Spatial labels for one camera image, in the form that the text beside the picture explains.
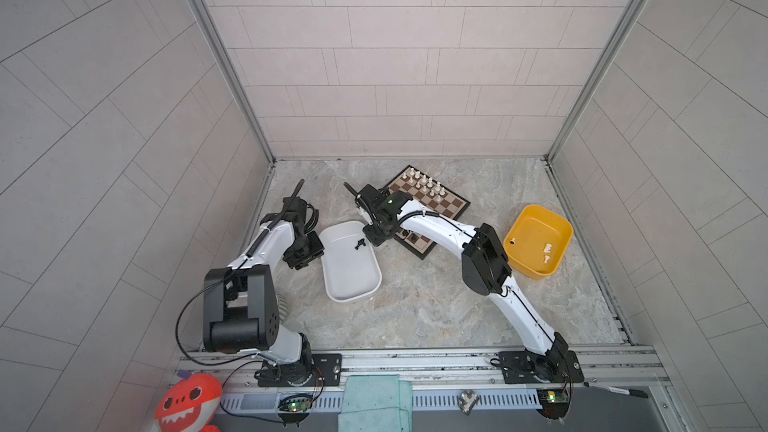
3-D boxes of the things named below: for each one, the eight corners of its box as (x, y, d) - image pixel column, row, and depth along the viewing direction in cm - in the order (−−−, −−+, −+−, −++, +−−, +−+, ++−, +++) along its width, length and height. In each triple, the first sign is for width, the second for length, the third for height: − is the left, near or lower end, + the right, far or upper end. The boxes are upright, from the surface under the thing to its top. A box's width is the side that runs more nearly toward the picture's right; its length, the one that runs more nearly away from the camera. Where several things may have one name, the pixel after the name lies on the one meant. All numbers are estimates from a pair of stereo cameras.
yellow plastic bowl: (492, 262, 91) (497, 253, 87) (518, 209, 104) (524, 199, 99) (546, 293, 85) (555, 285, 81) (567, 233, 98) (576, 223, 93)
